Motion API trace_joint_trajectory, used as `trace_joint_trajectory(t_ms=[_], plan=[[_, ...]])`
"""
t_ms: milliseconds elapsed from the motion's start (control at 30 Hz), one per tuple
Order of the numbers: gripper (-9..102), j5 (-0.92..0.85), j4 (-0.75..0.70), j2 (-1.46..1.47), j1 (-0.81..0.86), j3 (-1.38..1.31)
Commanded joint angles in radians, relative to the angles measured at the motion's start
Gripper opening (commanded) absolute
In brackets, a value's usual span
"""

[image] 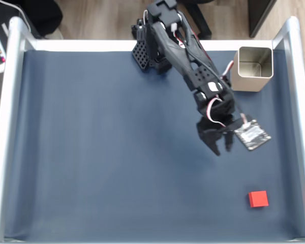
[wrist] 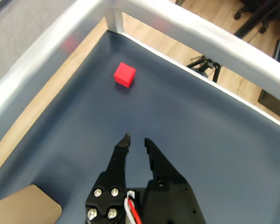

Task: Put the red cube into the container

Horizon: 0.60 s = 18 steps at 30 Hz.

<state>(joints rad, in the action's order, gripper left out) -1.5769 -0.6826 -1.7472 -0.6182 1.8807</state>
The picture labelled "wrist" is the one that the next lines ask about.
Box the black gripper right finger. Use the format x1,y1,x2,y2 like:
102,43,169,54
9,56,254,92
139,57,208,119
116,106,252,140
142,137,207,224

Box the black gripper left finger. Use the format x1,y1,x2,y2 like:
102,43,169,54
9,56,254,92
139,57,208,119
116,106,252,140
85,133,132,224

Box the red cube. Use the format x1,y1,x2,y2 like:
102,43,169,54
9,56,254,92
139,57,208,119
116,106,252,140
113,62,136,89

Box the square metal tin container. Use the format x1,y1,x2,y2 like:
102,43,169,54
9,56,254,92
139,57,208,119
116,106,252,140
0,184,63,224

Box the blue table mat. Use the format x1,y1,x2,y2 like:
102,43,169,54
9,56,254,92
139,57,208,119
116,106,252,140
0,30,280,224

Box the black jointed stand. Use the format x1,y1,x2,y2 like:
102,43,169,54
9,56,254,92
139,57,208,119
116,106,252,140
186,55,222,84

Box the black wheeled chair base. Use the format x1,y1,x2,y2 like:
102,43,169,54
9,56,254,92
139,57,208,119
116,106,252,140
233,0,280,39

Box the red white servo cable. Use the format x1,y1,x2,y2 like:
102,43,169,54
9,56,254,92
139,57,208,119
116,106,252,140
124,190,143,224

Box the white table frame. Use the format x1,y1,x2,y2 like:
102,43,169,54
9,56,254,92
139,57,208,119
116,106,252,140
0,0,280,131

